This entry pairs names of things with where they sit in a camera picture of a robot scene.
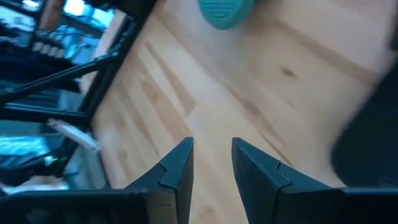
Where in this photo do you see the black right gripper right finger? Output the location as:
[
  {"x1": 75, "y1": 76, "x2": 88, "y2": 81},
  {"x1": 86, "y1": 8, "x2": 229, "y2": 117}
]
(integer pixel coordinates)
[{"x1": 231, "y1": 137, "x2": 346, "y2": 224}]

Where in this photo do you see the backlit black keyboard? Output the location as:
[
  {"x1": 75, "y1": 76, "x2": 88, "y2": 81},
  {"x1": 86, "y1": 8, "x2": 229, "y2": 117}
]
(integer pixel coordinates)
[{"x1": 29, "y1": 39, "x2": 68, "y2": 60}]

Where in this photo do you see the black rubber slide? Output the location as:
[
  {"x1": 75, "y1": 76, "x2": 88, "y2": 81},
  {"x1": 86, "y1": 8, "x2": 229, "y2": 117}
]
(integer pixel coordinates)
[{"x1": 330, "y1": 60, "x2": 398, "y2": 188}]

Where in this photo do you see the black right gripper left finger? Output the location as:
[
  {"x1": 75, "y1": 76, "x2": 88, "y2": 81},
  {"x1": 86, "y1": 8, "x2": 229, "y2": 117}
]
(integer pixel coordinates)
[{"x1": 124, "y1": 136, "x2": 194, "y2": 224}]

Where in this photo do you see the white paper tag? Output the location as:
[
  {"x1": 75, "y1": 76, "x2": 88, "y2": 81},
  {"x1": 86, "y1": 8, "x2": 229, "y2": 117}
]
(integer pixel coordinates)
[{"x1": 46, "y1": 119, "x2": 101, "y2": 152}]

